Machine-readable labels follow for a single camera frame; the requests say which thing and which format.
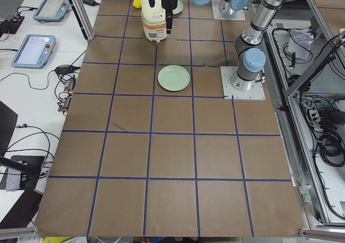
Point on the white rice cooker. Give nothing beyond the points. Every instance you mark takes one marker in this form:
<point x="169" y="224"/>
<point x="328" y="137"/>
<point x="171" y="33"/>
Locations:
<point x="153" y="21"/>

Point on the right green plate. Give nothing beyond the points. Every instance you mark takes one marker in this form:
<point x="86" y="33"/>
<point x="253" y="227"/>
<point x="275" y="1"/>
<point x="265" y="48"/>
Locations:
<point x="179" y="8"/>

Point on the green plate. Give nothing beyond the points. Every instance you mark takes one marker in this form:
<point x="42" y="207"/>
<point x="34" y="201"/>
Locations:
<point x="179" y="8"/>
<point x="173" y="78"/>

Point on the yellow toy pepper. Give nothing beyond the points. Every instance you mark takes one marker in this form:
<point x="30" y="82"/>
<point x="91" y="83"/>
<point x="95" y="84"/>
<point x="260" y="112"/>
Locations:
<point x="137" y="4"/>

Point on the left green plate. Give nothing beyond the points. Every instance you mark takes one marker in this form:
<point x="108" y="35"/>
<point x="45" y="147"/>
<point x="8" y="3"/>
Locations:
<point x="173" y="78"/>

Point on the black power adapter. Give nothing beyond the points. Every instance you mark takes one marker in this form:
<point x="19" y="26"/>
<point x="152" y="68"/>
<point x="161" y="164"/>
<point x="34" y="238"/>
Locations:
<point x="91" y="2"/>

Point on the far teach pendant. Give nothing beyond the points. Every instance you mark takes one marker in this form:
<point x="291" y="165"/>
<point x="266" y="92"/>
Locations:
<point x="51" y="10"/>

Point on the teach pendant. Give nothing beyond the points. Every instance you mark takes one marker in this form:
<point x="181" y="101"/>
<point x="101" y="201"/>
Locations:
<point x="34" y="51"/>
<point x="51" y="10"/>

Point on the near teach pendant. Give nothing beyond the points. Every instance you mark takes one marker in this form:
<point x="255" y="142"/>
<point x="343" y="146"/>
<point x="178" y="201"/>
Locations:
<point x="34" y="51"/>

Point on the white crumpled paper bag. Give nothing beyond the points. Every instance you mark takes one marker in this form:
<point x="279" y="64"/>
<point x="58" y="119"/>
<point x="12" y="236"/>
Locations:
<point x="299" y="44"/>

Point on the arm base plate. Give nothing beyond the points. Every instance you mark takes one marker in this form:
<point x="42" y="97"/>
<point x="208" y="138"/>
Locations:
<point x="234" y="88"/>
<point x="229" y="10"/>

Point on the aluminium frame post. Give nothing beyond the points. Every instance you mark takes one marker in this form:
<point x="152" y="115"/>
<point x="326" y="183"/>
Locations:
<point x="82" y="19"/>

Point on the usb hub with cables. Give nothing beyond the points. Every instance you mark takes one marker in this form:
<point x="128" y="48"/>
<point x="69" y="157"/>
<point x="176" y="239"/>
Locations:
<point x="67" y="79"/>

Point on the aluminium side frame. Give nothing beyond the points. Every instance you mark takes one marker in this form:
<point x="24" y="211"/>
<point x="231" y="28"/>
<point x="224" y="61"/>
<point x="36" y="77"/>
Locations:
<point x="312" y="111"/>

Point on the black camera stand base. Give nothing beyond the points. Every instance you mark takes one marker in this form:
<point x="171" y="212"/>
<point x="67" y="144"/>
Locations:
<point x="21" y="172"/>

